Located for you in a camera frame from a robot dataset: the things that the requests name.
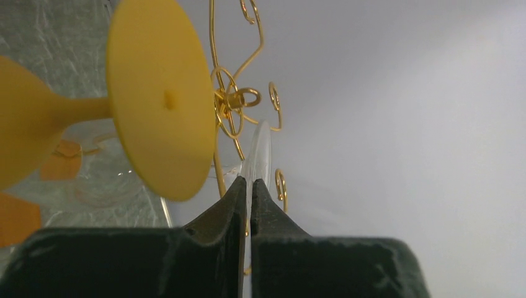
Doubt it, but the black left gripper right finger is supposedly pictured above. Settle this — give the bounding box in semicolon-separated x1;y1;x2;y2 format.
251;179;430;297

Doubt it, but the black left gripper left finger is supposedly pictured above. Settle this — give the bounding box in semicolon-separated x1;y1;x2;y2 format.
1;177;247;297

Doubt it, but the clear wine glass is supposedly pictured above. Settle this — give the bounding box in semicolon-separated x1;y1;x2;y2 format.
68;122;272;297

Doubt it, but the yellow plastic wine glass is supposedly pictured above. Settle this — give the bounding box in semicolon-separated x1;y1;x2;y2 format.
1;1;216;201

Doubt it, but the gold wire rack wooden base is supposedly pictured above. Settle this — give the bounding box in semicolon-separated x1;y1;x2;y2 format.
1;1;264;267

